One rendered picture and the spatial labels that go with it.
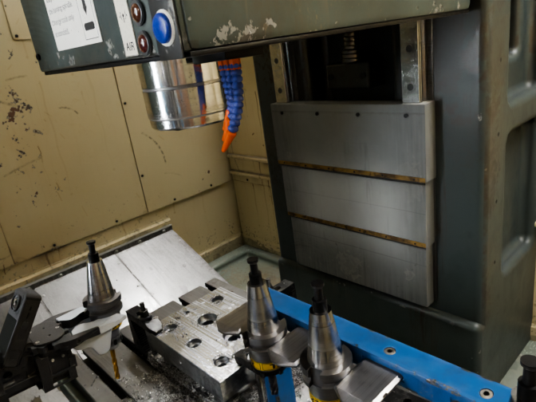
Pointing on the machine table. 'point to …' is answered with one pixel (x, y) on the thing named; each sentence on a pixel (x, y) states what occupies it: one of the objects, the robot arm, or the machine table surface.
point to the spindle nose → (182, 94)
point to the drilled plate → (179, 354)
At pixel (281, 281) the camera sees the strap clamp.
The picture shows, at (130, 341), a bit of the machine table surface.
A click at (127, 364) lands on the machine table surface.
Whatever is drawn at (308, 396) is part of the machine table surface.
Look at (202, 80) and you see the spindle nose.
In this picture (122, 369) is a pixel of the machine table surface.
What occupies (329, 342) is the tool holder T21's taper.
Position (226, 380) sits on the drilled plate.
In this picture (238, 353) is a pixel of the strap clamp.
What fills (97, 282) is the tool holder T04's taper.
